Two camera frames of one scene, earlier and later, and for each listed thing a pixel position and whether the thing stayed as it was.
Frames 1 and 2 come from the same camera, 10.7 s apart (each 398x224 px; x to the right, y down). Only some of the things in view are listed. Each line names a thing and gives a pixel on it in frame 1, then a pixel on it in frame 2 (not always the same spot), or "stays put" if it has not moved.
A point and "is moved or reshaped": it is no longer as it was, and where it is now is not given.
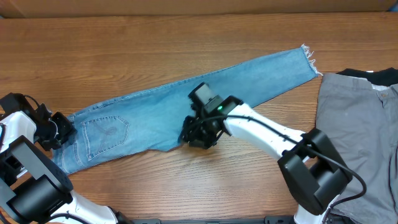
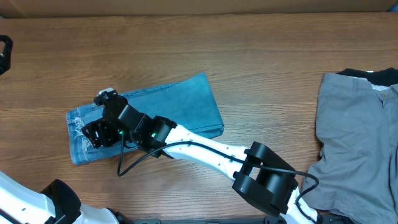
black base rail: (267, 219) stays put
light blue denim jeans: (155, 122) is moved or reshaped
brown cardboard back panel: (95, 8) stays put
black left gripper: (67, 129) -> (5, 65)
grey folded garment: (360, 120) stays put
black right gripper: (192, 137) -> (98, 129)
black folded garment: (385, 77) stays put
